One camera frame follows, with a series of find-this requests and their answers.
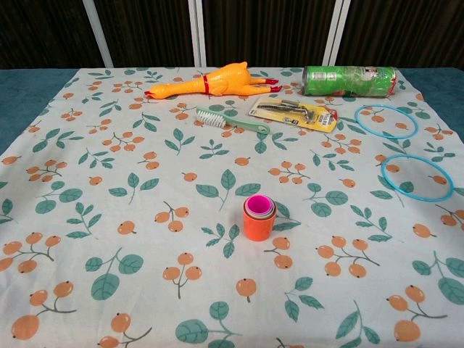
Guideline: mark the pink plastic cup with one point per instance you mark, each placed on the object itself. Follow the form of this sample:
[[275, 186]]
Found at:
[[258, 204]]

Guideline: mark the large orange plastic cup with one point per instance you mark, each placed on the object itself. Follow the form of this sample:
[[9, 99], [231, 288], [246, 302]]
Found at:
[[259, 230]]

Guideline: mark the green toothbrush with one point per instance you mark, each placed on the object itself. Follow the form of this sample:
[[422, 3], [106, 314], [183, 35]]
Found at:
[[246, 123]]

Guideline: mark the yellow rubber chicken toy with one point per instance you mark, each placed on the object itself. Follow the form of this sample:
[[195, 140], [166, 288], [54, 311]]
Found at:
[[224, 81]]

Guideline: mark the razor on yellow card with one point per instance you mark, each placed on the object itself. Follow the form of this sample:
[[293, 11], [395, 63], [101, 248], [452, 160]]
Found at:
[[319, 121]]

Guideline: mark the floral print tablecloth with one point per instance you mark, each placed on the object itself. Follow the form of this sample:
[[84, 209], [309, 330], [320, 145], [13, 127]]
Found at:
[[108, 217]]

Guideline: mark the dark slatted partition panel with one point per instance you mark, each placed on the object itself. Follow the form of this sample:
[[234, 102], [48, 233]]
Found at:
[[43, 32], [145, 32], [406, 32], [264, 32]]

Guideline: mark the green chip can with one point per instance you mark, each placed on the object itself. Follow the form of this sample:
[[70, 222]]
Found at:
[[344, 81]]

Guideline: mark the teal table cover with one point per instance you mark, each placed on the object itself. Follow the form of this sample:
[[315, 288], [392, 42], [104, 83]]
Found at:
[[21, 94]]

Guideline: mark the white partition post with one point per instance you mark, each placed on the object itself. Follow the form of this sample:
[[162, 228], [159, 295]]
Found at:
[[197, 36], [335, 36], [98, 36]]

